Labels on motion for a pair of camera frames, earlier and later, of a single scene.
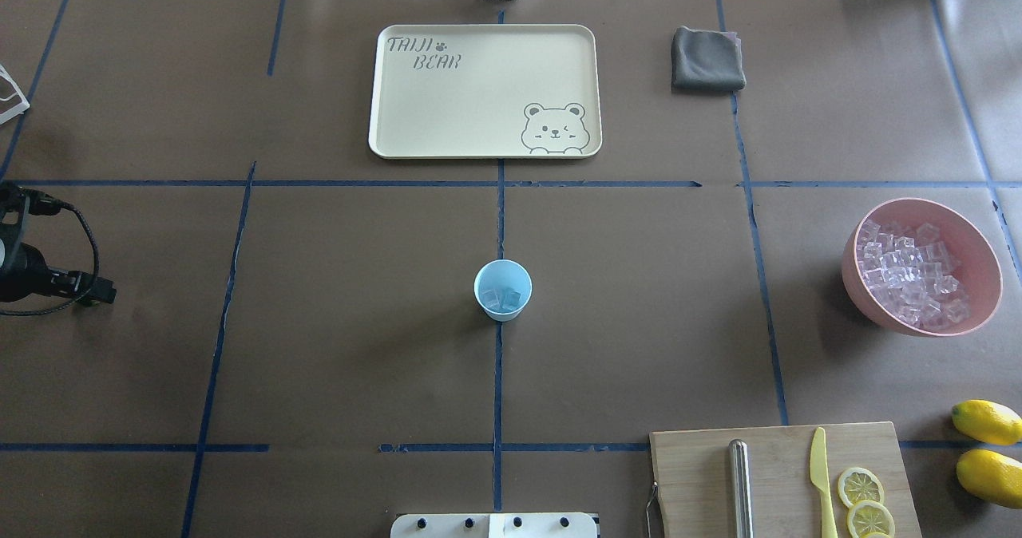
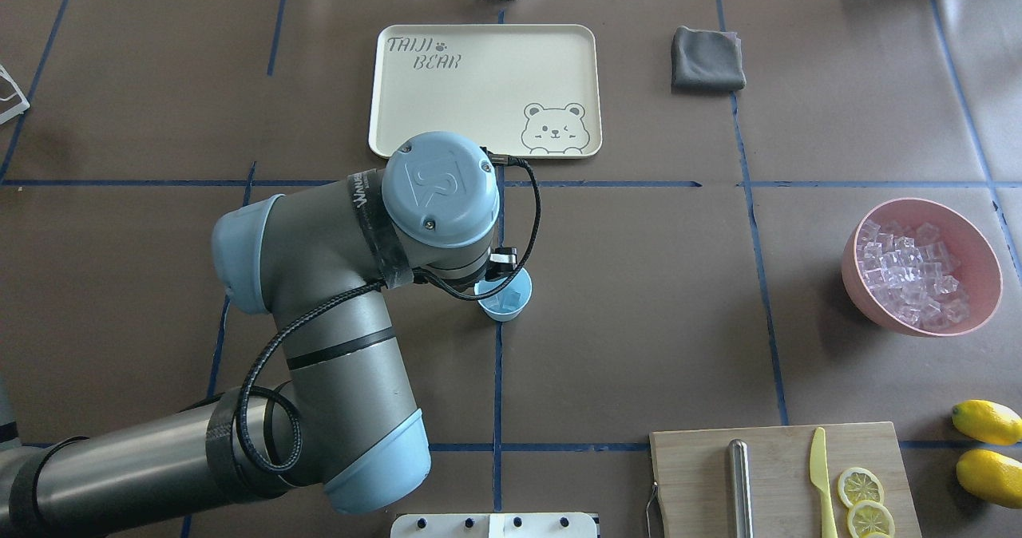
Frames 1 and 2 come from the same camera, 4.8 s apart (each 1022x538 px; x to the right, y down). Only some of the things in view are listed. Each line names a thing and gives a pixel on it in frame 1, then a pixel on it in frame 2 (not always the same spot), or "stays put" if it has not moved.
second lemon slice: [869, 516] stays put
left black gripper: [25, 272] -> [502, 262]
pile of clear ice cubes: [501, 300] stays put
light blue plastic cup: [502, 286] stays put
